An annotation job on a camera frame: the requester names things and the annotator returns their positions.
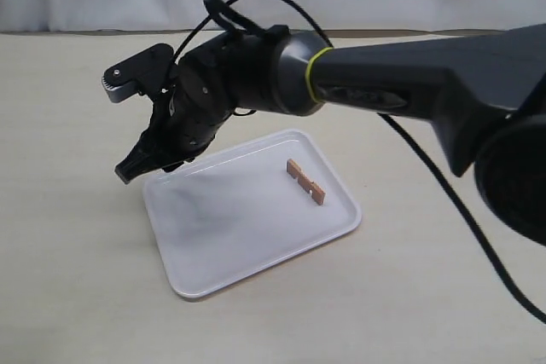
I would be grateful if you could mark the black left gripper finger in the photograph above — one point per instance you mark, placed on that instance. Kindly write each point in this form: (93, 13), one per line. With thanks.
(139, 161)

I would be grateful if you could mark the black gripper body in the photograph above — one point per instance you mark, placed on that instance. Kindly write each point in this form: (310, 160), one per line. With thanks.
(187, 117)

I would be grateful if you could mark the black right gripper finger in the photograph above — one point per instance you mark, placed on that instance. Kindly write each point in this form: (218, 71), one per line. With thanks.
(177, 163)

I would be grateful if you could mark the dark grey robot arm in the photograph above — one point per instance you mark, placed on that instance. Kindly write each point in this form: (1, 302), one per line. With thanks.
(483, 95)

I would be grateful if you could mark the white plastic tray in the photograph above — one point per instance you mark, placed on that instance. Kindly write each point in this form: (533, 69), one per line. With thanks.
(237, 212)

